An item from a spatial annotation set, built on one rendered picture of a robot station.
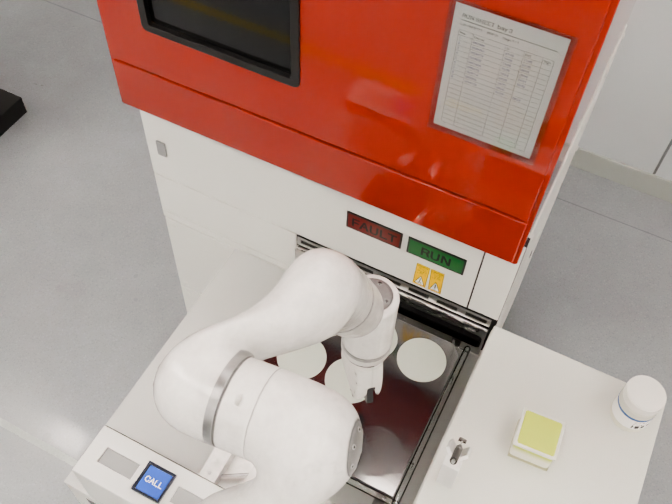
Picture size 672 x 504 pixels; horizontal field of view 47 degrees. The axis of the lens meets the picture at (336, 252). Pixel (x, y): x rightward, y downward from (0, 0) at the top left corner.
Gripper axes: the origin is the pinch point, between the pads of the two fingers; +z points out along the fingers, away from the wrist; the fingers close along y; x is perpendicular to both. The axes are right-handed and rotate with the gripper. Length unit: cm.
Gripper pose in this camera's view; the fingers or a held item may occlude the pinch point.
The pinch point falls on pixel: (360, 387)
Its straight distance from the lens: 145.8
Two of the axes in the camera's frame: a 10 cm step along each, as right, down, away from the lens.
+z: -0.4, 5.9, 8.1
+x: 9.7, -1.9, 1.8
